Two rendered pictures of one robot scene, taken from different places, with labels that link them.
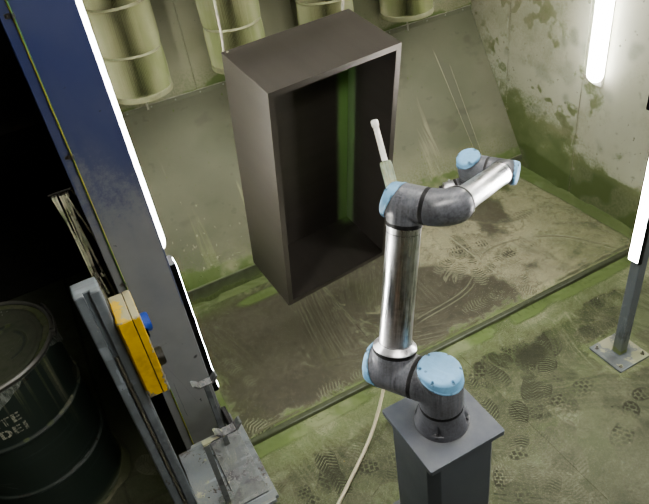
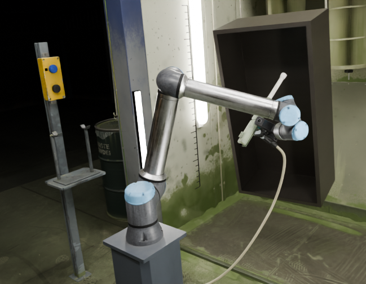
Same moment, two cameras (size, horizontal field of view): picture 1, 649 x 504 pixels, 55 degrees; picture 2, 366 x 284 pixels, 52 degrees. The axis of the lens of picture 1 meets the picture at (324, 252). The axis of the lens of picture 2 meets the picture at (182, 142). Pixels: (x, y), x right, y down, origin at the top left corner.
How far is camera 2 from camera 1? 2.31 m
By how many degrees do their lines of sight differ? 61
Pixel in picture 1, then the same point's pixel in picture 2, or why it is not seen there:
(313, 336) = (266, 239)
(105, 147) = (117, 22)
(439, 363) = (142, 186)
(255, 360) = (231, 226)
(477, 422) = (146, 248)
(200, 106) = not seen: hidden behind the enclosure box
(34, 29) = not seen: outside the picture
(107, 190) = (115, 41)
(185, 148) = not seen: hidden behind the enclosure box
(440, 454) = (117, 240)
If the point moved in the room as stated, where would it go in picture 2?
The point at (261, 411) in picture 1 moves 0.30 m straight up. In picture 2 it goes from (196, 240) to (193, 205)
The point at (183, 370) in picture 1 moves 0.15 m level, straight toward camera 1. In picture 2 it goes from (130, 152) to (113, 157)
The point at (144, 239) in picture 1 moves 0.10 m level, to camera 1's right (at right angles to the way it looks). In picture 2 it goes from (123, 71) to (128, 72)
